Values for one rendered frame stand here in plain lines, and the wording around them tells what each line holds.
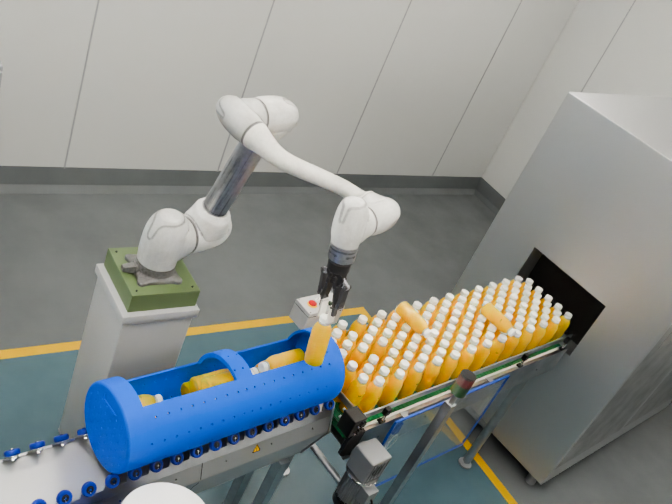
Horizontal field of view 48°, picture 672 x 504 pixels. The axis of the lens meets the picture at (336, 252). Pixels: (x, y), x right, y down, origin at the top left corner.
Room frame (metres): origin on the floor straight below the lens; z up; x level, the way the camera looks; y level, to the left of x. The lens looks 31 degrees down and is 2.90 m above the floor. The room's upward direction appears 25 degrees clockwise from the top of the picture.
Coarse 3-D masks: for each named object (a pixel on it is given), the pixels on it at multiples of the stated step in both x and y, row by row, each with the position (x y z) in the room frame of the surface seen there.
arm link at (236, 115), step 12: (228, 96) 2.32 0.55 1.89; (216, 108) 2.31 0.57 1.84; (228, 108) 2.27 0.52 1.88; (240, 108) 2.27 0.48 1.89; (252, 108) 2.30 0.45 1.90; (264, 108) 2.34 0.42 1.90; (228, 120) 2.24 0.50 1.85; (240, 120) 2.23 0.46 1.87; (252, 120) 2.24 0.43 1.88; (264, 120) 2.32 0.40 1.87; (240, 132) 2.22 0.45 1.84
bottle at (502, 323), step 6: (486, 306) 3.06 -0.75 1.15; (492, 306) 3.06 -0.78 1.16; (486, 312) 3.04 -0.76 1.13; (492, 312) 3.03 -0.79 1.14; (498, 312) 3.03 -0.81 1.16; (486, 318) 3.04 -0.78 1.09; (492, 318) 3.01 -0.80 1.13; (498, 318) 3.00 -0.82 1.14; (504, 318) 3.01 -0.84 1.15; (498, 324) 2.99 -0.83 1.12; (504, 324) 2.98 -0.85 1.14; (510, 324) 2.99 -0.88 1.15; (504, 330) 2.97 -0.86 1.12
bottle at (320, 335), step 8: (312, 328) 2.01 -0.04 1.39; (320, 328) 1.99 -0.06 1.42; (328, 328) 2.00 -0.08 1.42; (312, 336) 1.99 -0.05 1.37; (320, 336) 1.98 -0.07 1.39; (328, 336) 2.00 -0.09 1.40; (312, 344) 1.98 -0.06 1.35; (320, 344) 1.98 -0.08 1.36; (312, 352) 1.98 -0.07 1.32; (320, 352) 1.98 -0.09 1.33; (304, 360) 1.99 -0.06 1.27; (312, 360) 1.98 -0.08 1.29; (320, 360) 1.99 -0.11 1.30
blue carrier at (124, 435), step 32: (224, 352) 1.91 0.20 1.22; (256, 352) 2.14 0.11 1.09; (96, 384) 1.59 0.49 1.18; (128, 384) 1.59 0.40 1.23; (160, 384) 1.82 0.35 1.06; (224, 384) 1.77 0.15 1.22; (256, 384) 1.85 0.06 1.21; (288, 384) 1.94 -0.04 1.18; (320, 384) 2.04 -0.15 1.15; (96, 416) 1.56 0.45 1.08; (128, 416) 1.49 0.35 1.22; (160, 416) 1.56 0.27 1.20; (192, 416) 1.63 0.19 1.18; (224, 416) 1.71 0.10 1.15; (256, 416) 1.81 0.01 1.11; (96, 448) 1.53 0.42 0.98; (128, 448) 1.45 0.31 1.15; (160, 448) 1.53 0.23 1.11; (192, 448) 1.65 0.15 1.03
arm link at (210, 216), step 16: (272, 96) 2.44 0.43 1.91; (272, 112) 2.36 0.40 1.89; (288, 112) 2.43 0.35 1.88; (272, 128) 2.36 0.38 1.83; (288, 128) 2.44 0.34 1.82; (240, 144) 2.42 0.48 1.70; (240, 160) 2.41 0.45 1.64; (256, 160) 2.43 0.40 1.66; (224, 176) 2.43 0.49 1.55; (240, 176) 2.42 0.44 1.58; (224, 192) 2.42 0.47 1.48; (192, 208) 2.46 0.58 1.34; (208, 208) 2.44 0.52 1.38; (224, 208) 2.45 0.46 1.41; (208, 224) 2.42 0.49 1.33; (224, 224) 2.46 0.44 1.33; (208, 240) 2.42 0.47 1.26; (224, 240) 2.52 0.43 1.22
